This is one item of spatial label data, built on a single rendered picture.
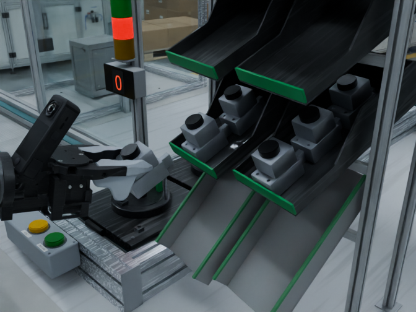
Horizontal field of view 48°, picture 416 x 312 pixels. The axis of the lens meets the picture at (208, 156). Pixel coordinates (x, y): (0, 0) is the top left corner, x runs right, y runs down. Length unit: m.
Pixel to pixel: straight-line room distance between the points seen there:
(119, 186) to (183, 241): 0.26
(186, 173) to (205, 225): 0.37
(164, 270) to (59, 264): 0.21
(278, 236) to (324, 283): 0.29
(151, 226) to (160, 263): 0.09
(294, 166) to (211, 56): 0.22
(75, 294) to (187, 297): 0.23
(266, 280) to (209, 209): 0.18
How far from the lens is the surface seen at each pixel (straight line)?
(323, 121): 0.69
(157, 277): 1.00
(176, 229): 0.90
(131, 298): 0.97
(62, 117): 0.63
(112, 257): 0.98
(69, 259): 1.03
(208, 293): 1.02
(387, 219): 1.33
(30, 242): 1.06
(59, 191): 0.65
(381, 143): 0.69
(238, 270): 0.83
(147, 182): 0.72
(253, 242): 0.82
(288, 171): 0.68
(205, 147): 0.76
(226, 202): 0.88
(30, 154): 0.63
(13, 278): 1.14
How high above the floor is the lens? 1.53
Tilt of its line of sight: 25 degrees down
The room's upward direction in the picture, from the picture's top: straight up
